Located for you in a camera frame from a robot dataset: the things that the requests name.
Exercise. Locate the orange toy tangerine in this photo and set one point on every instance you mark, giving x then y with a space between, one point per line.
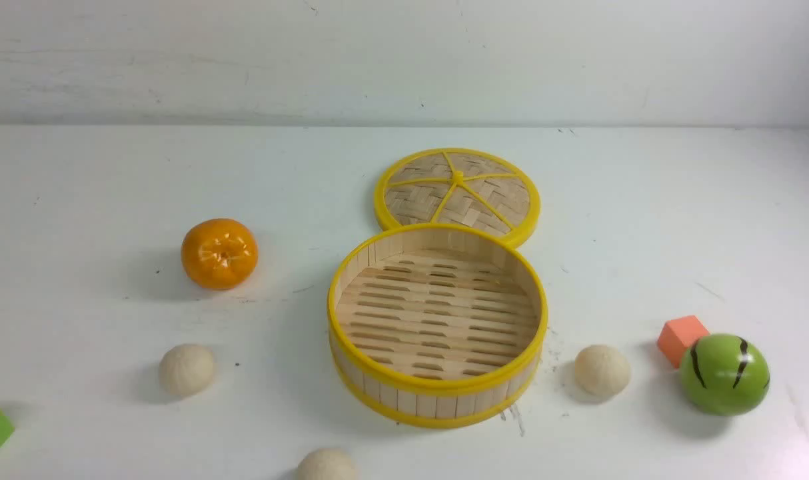
219 254

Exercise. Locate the woven bamboo steamer lid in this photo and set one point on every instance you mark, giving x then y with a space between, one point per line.
459 186

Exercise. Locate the green toy watermelon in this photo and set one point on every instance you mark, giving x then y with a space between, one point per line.
724 374

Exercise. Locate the yellow-rimmed bamboo steamer tray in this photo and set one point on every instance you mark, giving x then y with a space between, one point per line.
436 325

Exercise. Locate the white bun bottom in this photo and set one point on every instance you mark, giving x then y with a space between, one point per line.
324 464

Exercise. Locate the white bun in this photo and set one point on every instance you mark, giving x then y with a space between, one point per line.
324 464
601 371
187 369

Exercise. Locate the orange foam cube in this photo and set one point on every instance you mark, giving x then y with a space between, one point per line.
678 335

